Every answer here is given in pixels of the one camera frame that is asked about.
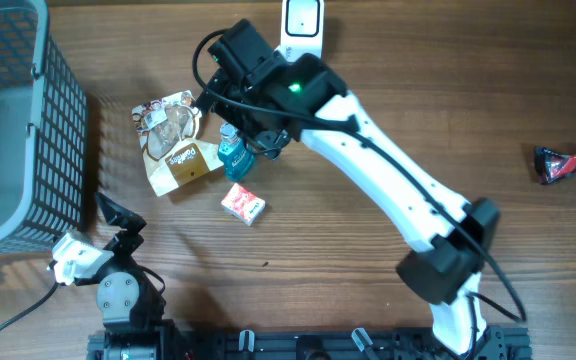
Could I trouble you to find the blue mouthwash bottle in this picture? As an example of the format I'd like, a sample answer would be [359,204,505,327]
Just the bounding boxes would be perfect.
[218,123,255,182]

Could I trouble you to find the snack packet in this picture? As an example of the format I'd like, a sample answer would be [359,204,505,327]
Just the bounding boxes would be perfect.
[131,90,223,197]

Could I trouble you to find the red white small box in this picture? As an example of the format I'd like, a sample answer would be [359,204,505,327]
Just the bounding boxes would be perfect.
[221,183,266,226]

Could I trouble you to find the black red snack pouch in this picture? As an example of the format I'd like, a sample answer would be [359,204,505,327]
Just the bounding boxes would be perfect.
[534,146,576,185]

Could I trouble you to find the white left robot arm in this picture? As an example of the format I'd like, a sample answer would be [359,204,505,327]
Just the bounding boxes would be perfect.
[86,193,181,360]

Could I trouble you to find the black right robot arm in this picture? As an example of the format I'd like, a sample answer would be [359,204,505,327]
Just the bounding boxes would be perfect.
[197,20,500,359]

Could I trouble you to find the white barcode scanner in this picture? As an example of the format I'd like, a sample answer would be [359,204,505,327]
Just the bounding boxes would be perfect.
[277,0,325,63]

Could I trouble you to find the grey plastic mesh basket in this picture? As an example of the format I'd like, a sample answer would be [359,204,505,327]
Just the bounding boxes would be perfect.
[0,0,89,254]

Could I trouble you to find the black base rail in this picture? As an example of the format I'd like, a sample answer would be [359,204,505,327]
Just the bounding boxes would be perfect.
[86,324,534,360]

